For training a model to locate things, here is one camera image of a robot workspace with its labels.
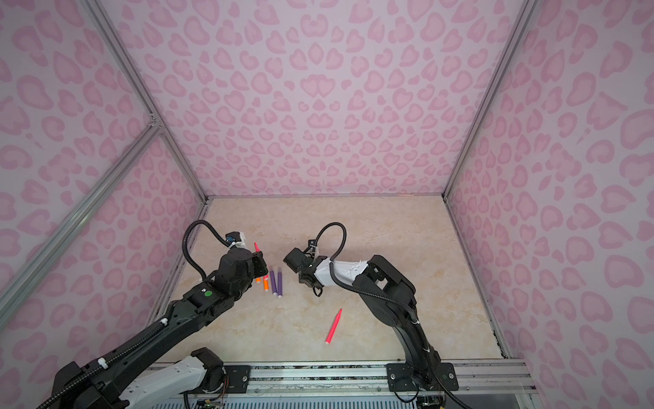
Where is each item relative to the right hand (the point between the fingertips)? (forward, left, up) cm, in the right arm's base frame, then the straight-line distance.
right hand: (313, 271), depth 97 cm
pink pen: (-21, -8, +2) cm, 22 cm away
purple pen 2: (-5, +12, +2) cm, 13 cm away
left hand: (-4, +13, +20) cm, 24 cm away
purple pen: (-6, +14, +2) cm, 15 cm away
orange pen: (-15, +12, +23) cm, 30 cm away
